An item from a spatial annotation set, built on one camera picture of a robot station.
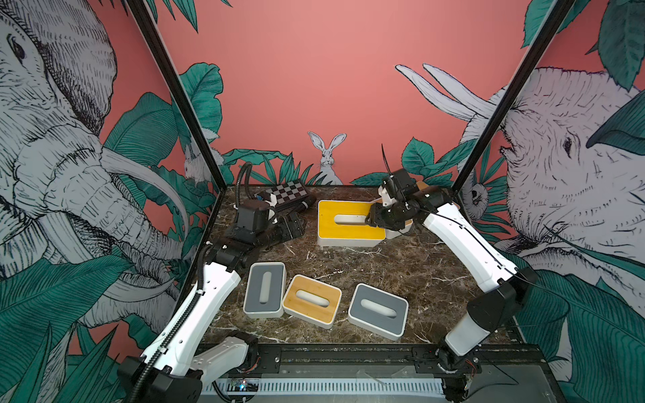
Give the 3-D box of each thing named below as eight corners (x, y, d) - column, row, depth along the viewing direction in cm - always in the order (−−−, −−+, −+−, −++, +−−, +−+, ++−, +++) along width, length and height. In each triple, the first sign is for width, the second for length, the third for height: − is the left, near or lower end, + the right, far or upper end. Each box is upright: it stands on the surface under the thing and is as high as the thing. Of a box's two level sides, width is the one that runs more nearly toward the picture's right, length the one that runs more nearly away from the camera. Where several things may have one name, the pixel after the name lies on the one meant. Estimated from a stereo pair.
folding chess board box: (278, 211, 112) (277, 207, 110) (267, 193, 119) (266, 189, 116) (308, 198, 117) (308, 194, 115) (297, 182, 124) (296, 178, 122)
